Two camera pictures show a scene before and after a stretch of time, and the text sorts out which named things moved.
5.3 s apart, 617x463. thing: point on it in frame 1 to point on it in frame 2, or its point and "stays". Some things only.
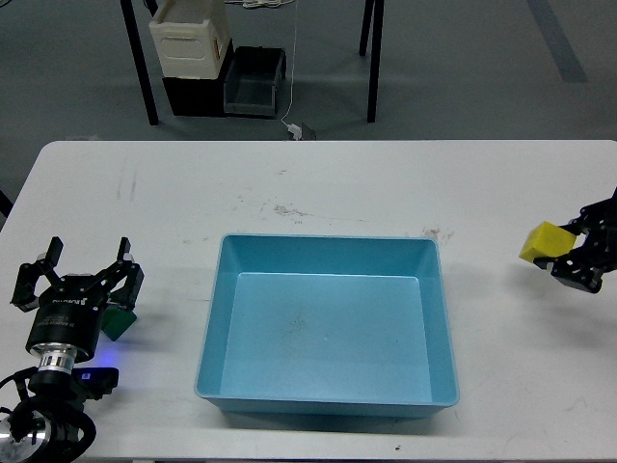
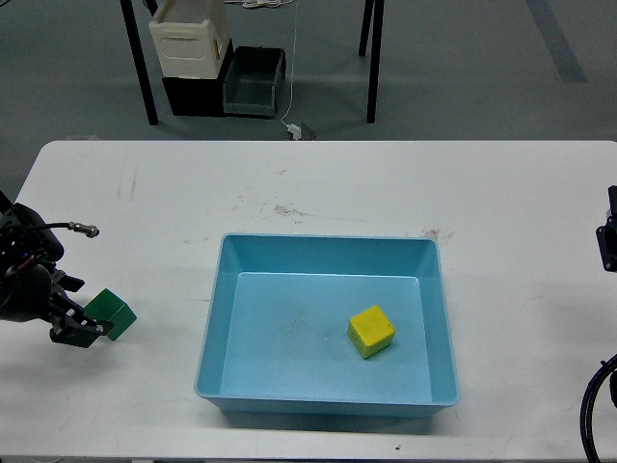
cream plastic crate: x=191 y=37 stays
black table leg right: x=378 y=18 stays
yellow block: x=546 y=240 to x=371 y=332
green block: x=116 y=321 stays
